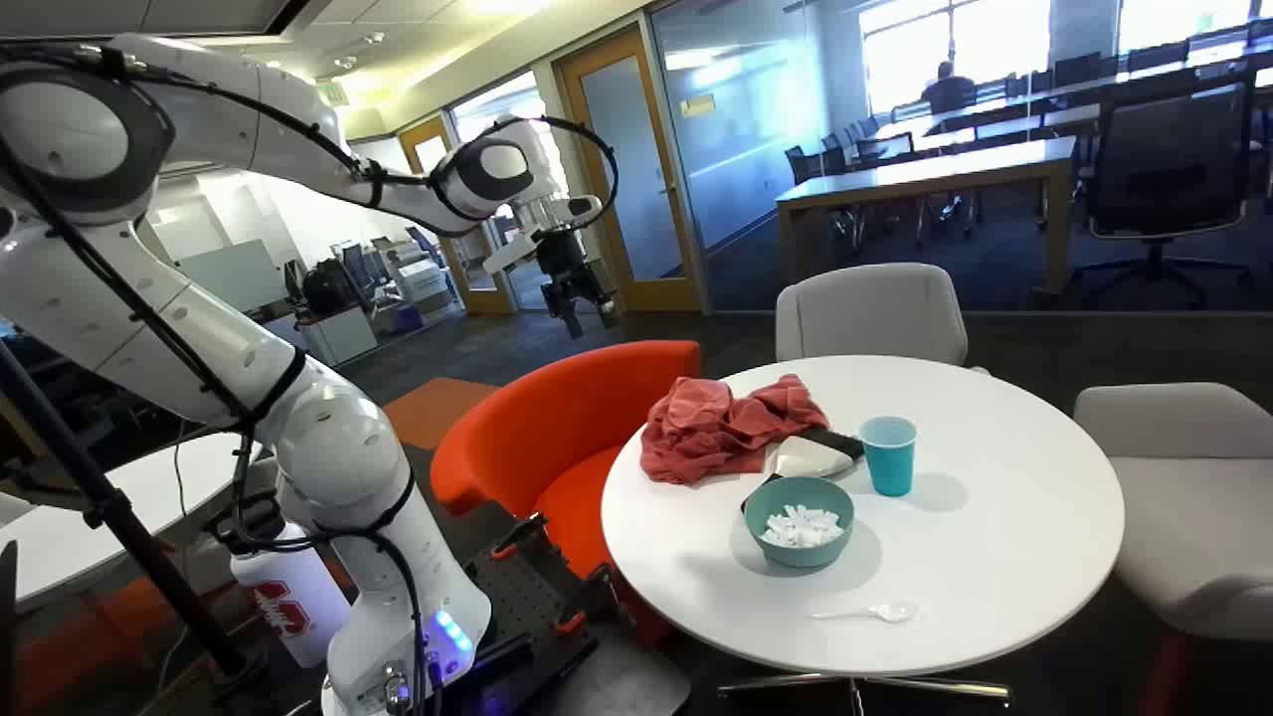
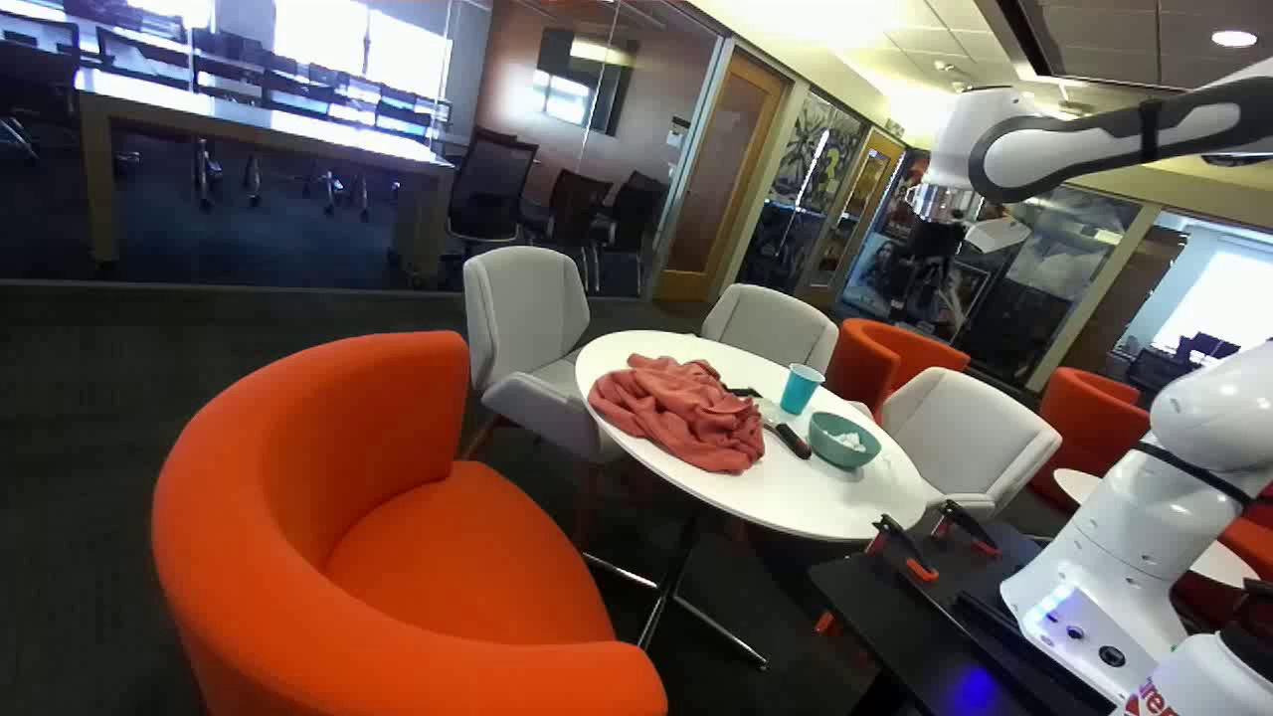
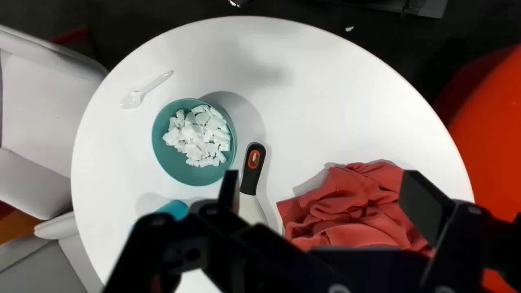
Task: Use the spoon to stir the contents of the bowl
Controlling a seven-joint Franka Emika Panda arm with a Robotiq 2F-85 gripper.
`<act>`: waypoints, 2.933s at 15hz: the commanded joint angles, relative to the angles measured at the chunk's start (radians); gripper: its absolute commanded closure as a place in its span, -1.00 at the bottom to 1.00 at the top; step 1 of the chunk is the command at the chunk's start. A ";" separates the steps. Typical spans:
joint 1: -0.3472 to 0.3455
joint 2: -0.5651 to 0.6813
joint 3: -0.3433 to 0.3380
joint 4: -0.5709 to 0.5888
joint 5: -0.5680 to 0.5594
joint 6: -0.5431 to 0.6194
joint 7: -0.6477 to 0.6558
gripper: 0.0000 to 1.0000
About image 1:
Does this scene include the white jug with red label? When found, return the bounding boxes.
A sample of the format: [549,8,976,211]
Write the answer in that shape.
[228,529,350,674]

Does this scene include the white storage box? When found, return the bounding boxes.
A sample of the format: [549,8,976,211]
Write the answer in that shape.
[296,307,384,370]

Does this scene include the orange-handled clamp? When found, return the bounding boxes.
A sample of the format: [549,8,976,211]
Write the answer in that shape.
[553,581,622,642]
[490,512,549,561]

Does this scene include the metal table base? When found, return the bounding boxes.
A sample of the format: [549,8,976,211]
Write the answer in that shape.
[714,667,1016,708]

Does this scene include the white plastic spoon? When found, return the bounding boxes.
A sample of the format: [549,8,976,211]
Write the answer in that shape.
[807,598,923,629]

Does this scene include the white and black eraser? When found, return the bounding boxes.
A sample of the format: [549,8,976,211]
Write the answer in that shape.
[769,425,866,486]

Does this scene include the blue plastic cup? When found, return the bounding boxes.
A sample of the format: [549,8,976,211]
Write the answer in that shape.
[854,413,923,503]

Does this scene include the red crumpled cloth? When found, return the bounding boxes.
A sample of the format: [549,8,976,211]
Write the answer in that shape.
[637,370,830,491]

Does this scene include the teal bowl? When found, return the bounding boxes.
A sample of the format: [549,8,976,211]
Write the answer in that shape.
[740,474,861,579]

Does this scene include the long dark desk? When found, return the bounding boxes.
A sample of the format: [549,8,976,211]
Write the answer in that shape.
[913,101,1105,153]

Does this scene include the white crumbled pieces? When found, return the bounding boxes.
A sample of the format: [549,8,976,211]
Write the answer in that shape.
[762,503,848,553]

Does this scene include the white tub armchair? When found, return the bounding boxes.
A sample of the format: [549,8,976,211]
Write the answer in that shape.
[771,260,976,370]
[1070,380,1273,647]

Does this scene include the dark-clothed seated person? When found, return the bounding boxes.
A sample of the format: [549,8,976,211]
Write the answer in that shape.
[919,59,982,118]

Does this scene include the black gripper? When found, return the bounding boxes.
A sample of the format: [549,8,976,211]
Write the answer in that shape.
[533,231,622,343]

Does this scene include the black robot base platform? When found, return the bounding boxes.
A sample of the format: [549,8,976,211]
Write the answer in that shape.
[396,520,628,716]

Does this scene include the white board panel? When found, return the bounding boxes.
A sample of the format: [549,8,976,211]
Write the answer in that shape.
[174,236,292,317]

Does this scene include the white round table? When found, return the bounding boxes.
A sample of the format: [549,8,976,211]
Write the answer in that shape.
[0,429,275,610]

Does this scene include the black tripod pole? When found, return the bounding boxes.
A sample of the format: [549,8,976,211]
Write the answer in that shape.
[0,337,255,685]

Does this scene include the orange tub armchair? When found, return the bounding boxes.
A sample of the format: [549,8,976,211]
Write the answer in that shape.
[425,337,708,589]

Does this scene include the black office chair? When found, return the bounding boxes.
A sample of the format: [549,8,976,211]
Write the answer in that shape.
[783,138,850,193]
[1070,72,1264,309]

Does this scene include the long wooden table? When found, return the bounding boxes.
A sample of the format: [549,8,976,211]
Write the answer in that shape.
[771,136,1084,295]

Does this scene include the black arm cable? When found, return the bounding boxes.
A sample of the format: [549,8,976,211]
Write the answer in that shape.
[0,51,625,716]

